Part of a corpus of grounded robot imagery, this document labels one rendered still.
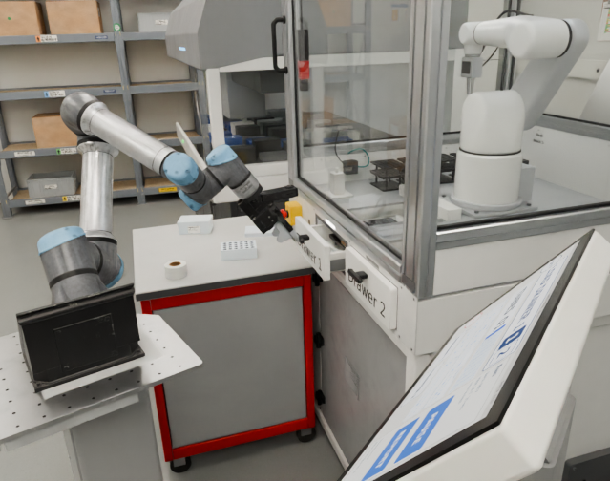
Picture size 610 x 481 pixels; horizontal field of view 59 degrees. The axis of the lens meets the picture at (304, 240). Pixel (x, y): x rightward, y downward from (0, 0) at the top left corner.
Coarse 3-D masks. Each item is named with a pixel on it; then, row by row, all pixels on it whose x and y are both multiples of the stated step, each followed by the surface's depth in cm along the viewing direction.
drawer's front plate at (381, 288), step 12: (348, 252) 149; (348, 264) 150; (360, 264) 142; (372, 276) 135; (372, 288) 136; (384, 288) 129; (396, 288) 126; (372, 300) 137; (384, 300) 130; (396, 300) 127; (384, 312) 131; (396, 312) 128
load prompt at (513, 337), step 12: (540, 276) 81; (552, 276) 75; (540, 288) 73; (528, 300) 73; (540, 300) 67; (528, 312) 67; (516, 324) 66; (528, 324) 61; (504, 336) 66; (516, 336) 61; (504, 348) 60; (516, 348) 56; (492, 360) 60
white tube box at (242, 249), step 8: (240, 240) 194; (248, 240) 194; (224, 248) 188; (232, 248) 188; (240, 248) 189; (248, 248) 187; (256, 248) 188; (224, 256) 187; (232, 256) 187; (240, 256) 188; (248, 256) 188; (256, 256) 189
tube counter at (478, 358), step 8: (512, 312) 74; (504, 320) 74; (496, 328) 73; (488, 336) 73; (496, 336) 69; (488, 344) 69; (480, 352) 68; (488, 352) 65; (472, 360) 68; (480, 360) 64; (464, 368) 67; (472, 368) 64; (464, 376) 64; (472, 376) 61; (456, 384) 63
